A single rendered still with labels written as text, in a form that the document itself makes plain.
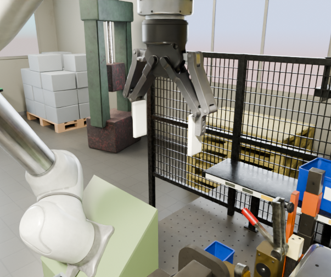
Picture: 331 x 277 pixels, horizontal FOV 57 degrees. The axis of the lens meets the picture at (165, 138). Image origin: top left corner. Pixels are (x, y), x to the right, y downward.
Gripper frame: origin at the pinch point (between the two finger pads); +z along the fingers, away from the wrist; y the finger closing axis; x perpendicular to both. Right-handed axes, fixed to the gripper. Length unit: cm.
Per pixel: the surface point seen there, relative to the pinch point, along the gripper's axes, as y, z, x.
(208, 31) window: -200, -19, 293
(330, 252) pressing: 20, 46, 53
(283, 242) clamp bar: 11, 38, 37
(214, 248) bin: -23, 71, 56
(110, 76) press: -311, 40, 222
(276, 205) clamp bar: 9.1, 25.3, 33.9
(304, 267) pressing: 17, 46, 41
